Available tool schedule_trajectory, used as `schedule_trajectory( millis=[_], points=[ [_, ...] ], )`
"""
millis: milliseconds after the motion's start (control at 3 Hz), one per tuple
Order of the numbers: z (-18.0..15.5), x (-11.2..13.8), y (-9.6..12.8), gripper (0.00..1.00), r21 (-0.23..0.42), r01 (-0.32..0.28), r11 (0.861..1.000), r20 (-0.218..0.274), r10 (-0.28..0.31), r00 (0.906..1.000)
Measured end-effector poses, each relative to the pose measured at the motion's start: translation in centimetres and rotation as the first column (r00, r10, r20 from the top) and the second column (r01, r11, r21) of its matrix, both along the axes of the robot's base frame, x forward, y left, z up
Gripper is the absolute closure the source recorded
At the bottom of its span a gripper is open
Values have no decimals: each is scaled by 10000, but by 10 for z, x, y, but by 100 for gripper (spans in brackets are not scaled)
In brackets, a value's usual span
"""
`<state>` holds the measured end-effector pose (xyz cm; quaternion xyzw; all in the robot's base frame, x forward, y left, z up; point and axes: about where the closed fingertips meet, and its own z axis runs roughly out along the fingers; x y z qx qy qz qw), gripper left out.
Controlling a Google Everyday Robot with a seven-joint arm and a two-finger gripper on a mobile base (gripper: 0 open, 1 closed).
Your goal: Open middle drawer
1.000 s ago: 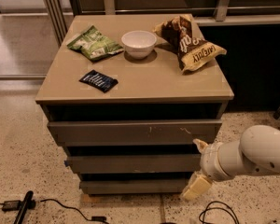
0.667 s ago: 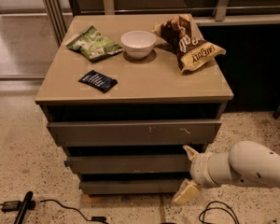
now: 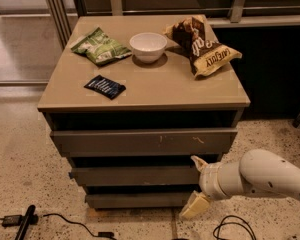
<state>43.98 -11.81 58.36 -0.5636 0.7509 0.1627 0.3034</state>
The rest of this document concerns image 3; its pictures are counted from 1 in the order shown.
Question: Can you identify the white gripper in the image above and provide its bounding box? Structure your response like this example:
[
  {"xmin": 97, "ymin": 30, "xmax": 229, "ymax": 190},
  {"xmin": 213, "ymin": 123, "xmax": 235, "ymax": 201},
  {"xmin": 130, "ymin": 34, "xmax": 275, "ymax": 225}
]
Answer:
[{"xmin": 179, "ymin": 155, "xmax": 249, "ymax": 219}]

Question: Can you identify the grey drawer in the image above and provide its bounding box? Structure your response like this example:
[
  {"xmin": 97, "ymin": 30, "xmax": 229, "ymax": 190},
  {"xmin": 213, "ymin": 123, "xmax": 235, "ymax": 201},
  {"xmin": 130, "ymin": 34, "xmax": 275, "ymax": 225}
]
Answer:
[
  {"xmin": 70, "ymin": 166, "xmax": 200, "ymax": 186},
  {"xmin": 85, "ymin": 192, "xmax": 191, "ymax": 209},
  {"xmin": 51, "ymin": 128, "xmax": 237, "ymax": 157}
]

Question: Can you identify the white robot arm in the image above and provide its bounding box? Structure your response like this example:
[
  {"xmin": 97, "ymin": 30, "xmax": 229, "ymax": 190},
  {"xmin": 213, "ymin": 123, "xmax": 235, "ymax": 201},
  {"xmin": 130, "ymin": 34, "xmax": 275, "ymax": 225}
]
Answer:
[{"xmin": 179, "ymin": 149, "xmax": 300, "ymax": 219}]

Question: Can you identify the grey bottom drawer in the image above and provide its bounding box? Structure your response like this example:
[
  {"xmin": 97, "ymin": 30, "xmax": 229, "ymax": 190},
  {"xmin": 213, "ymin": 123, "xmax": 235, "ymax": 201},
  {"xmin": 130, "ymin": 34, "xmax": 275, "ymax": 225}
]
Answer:
[{"xmin": 85, "ymin": 192, "xmax": 191, "ymax": 209}]

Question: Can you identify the grey drawer cabinet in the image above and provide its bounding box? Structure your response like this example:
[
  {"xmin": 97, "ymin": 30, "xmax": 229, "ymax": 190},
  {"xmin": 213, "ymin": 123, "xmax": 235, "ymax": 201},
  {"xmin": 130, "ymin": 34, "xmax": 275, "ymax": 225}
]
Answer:
[{"xmin": 37, "ymin": 14, "xmax": 251, "ymax": 210}]

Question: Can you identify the grey top drawer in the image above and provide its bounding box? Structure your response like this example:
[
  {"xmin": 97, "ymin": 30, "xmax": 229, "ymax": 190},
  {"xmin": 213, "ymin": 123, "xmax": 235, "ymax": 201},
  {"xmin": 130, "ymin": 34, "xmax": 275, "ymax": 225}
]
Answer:
[{"xmin": 51, "ymin": 128, "xmax": 237, "ymax": 157}]

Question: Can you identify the brown yellow chip bag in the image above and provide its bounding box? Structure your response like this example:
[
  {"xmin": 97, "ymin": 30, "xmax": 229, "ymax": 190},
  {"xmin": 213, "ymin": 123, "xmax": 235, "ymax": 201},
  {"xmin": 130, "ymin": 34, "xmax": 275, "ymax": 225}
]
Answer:
[{"xmin": 164, "ymin": 15, "xmax": 242, "ymax": 78}]

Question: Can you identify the black snack packet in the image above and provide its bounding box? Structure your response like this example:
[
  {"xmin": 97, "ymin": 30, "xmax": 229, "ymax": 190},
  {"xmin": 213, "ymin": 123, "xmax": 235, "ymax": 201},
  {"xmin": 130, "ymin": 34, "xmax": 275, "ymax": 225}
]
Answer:
[{"xmin": 85, "ymin": 75, "xmax": 126, "ymax": 100}]

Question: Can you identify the white bowl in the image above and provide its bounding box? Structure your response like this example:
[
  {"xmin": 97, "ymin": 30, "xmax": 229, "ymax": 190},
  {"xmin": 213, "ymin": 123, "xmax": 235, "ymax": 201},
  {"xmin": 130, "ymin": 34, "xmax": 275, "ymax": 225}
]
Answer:
[{"xmin": 129, "ymin": 32, "xmax": 167, "ymax": 63}]

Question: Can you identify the green chip bag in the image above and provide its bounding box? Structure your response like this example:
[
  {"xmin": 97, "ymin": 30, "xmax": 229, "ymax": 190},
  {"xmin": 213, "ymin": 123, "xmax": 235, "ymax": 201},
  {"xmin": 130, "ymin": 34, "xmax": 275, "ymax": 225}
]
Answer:
[{"xmin": 70, "ymin": 27, "xmax": 132, "ymax": 66}]

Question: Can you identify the black stick device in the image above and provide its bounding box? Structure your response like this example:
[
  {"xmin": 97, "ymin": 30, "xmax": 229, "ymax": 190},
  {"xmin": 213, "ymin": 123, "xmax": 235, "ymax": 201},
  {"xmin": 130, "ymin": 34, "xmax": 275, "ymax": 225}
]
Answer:
[{"xmin": 14, "ymin": 205, "xmax": 38, "ymax": 240}]

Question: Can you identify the metal railing shelf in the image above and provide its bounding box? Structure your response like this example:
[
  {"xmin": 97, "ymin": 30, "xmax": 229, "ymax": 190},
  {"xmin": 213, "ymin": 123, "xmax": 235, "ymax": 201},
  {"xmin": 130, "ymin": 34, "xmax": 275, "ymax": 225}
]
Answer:
[{"xmin": 46, "ymin": 0, "xmax": 300, "ymax": 45}]

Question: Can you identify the black power adapter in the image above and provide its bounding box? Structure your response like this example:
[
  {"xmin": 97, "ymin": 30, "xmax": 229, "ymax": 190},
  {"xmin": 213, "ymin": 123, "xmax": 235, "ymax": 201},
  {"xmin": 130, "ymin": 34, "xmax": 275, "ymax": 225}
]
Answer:
[{"xmin": 2, "ymin": 215, "xmax": 22, "ymax": 227}]

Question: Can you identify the black looped cable right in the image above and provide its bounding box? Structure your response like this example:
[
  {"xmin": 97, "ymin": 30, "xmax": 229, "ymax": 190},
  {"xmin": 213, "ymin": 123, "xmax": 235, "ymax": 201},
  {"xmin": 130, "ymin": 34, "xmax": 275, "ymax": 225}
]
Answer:
[{"xmin": 212, "ymin": 214, "xmax": 258, "ymax": 240}]

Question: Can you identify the black floor cable left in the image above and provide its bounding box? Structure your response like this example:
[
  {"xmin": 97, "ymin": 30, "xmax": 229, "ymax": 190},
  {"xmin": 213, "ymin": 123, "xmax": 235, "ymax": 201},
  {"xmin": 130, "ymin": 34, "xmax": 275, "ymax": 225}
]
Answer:
[{"xmin": 37, "ymin": 212, "xmax": 118, "ymax": 240}]

